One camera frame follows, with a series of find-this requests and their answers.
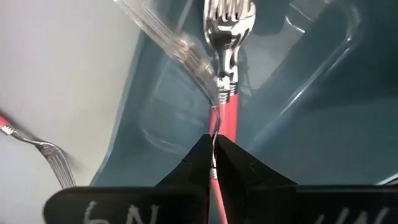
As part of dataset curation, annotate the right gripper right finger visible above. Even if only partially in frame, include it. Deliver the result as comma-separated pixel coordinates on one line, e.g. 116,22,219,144
216,133,398,224

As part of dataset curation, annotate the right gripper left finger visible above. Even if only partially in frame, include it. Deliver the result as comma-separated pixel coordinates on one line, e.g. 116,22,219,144
42,133,215,224

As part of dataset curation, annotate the silver fork red handle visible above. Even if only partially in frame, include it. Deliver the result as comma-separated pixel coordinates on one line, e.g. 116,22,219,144
203,0,257,142
113,0,229,224
0,113,77,189

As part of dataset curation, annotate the teal plastic bin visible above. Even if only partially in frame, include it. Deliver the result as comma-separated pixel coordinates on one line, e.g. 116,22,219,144
90,0,398,224

